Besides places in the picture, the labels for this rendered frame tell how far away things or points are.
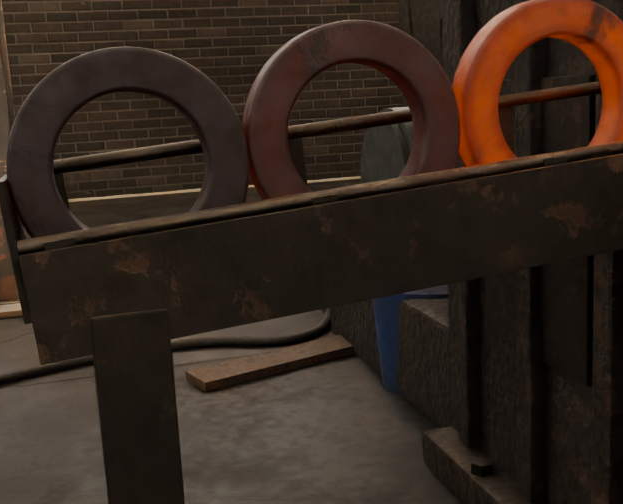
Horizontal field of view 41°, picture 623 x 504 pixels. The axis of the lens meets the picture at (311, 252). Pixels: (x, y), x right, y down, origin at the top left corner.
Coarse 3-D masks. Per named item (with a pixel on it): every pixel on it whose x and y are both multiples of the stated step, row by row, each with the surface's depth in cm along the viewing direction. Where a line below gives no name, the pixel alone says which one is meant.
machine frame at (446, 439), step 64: (448, 0) 147; (512, 0) 126; (448, 64) 150; (512, 64) 128; (576, 64) 111; (576, 128) 111; (512, 320) 134; (576, 320) 116; (512, 384) 138; (576, 384) 119; (448, 448) 154; (512, 448) 140; (576, 448) 121
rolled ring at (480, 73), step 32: (544, 0) 71; (576, 0) 72; (480, 32) 73; (512, 32) 71; (544, 32) 72; (576, 32) 72; (608, 32) 73; (480, 64) 71; (608, 64) 74; (480, 96) 71; (608, 96) 77; (480, 128) 72; (608, 128) 76; (480, 160) 72
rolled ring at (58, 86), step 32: (64, 64) 63; (96, 64) 63; (128, 64) 64; (160, 64) 64; (32, 96) 62; (64, 96) 63; (96, 96) 64; (160, 96) 65; (192, 96) 65; (224, 96) 66; (32, 128) 63; (224, 128) 66; (32, 160) 63; (224, 160) 67; (32, 192) 63; (224, 192) 67; (32, 224) 64; (64, 224) 64
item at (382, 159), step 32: (384, 128) 206; (384, 160) 208; (352, 320) 233; (416, 320) 185; (448, 320) 173; (416, 352) 187; (448, 352) 170; (416, 384) 189; (448, 384) 172; (448, 416) 173
